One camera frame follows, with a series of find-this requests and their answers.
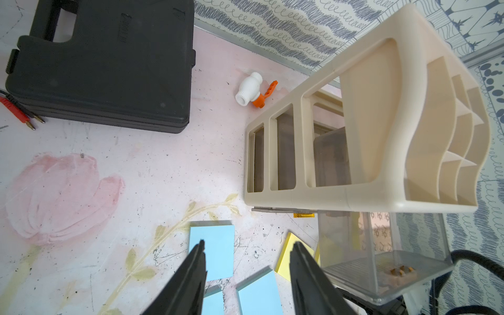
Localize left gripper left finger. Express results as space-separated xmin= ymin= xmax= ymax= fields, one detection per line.
xmin=143 ymin=240 xmax=207 ymax=315

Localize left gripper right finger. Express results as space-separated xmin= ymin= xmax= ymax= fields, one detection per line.
xmin=290 ymin=242 xmax=347 ymax=314

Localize yellow sticky note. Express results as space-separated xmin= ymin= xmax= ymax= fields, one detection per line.
xmin=274 ymin=231 xmax=316 ymax=282
xmin=350 ymin=212 xmax=360 ymax=251

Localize grey transparent drawer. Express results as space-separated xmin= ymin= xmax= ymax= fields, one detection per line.
xmin=314 ymin=123 xmax=463 ymax=305

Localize blue sticky note lower left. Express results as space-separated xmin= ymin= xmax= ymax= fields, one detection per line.
xmin=202 ymin=286 xmax=224 ymax=315

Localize blue sticky note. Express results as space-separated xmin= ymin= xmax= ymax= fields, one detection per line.
xmin=236 ymin=266 xmax=284 ymax=315
xmin=188 ymin=220 xmax=235 ymax=282
xmin=202 ymin=286 xmax=224 ymax=315

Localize blue sticky note lower right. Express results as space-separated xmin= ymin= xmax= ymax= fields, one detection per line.
xmin=236 ymin=266 xmax=284 ymax=315

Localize blue sticky note top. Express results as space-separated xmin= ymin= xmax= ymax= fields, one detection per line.
xmin=188 ymin=220 xmax=235 ymax=282

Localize floral pink table mat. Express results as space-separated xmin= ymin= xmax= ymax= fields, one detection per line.
xmin=1 ymin=1 xmax=318 ymax=314

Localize beige desk organizer cabinet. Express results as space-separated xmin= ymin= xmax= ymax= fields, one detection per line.
xmin=244 ymin=4 xmax=490 ymax=213

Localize black plastic tool case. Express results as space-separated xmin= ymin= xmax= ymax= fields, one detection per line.
xmin=5 ymin=1 xmax=196 ymax=134

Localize red and black probes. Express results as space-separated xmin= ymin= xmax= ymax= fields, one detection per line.
xmin=1 ymin=90 xmax=45 ymax=131

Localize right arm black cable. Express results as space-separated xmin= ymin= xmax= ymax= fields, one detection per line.
xmin=428 ymin=249 xmax=504 ymax=315

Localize white valve orange handle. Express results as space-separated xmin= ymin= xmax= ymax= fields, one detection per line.
xmin=235 ymin=72 xmax=278 ymax=108

